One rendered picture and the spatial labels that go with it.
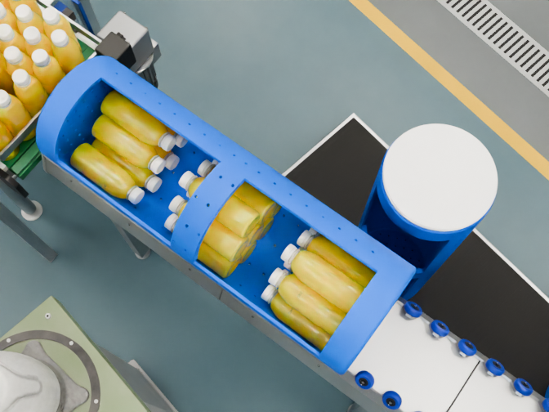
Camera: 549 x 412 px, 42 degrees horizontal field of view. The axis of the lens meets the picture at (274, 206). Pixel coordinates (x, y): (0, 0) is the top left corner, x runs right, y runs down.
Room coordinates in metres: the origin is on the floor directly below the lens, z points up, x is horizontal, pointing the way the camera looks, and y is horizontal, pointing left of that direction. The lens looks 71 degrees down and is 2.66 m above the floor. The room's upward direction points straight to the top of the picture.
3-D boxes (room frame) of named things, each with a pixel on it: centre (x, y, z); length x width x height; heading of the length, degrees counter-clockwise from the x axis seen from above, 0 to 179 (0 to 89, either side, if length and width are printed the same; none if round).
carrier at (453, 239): (0.63, -0.40, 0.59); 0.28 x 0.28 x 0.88
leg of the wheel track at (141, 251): (0.72, 0.50, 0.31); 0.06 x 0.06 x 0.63; 53
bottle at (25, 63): (0.94, 0.65, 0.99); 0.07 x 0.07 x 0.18
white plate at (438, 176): (0.63, -0.40, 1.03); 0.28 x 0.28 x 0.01
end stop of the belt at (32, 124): (0.87, 0.58, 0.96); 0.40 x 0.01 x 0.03; 143
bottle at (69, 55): (0.98, 0.54, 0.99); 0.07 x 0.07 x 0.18
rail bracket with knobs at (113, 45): (1.01, 0.43, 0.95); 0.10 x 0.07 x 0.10; 143
